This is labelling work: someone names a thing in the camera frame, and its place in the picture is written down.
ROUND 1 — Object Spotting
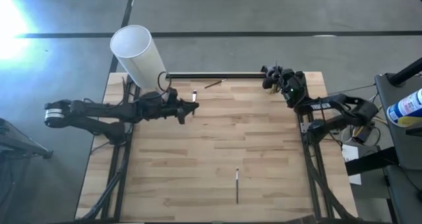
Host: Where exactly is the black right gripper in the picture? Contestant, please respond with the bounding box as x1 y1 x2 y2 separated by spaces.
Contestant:
262 65 287 90

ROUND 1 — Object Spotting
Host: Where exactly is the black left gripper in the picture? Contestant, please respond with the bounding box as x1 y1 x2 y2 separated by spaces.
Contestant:
166 97 200 125

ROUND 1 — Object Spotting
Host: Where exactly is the thin black makeup brush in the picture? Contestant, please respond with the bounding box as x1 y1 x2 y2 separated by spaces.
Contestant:
204 78 228 90

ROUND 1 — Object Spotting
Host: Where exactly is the white cylindrical cup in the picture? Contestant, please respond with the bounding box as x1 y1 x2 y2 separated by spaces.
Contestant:
109 24 171 96

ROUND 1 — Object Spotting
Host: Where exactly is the white paper sheet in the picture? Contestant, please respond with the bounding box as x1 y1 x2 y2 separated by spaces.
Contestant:
341 144 362 185

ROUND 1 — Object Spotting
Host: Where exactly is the black power adapter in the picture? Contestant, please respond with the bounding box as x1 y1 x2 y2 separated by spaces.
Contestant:
351 125 373 144

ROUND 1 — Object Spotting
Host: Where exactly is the black cart crossbar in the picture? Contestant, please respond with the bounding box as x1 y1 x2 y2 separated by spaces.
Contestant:
344 147 398 176

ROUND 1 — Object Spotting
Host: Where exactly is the blue white spray can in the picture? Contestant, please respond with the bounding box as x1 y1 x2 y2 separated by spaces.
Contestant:
386 88 422 128

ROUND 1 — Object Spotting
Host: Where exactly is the black equipment cart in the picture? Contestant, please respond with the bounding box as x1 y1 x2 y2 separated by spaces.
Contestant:
375 57 422 224

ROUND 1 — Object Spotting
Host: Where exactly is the dark grey floor stand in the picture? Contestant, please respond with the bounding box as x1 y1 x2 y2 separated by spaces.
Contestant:
0 118 53 161

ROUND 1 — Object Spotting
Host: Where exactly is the black aluminium table frame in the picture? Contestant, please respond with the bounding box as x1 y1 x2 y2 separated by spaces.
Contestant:
80 71 355 224

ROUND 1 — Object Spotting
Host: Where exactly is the thin black cable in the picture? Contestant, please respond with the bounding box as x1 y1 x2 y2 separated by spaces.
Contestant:
329 84 377 96

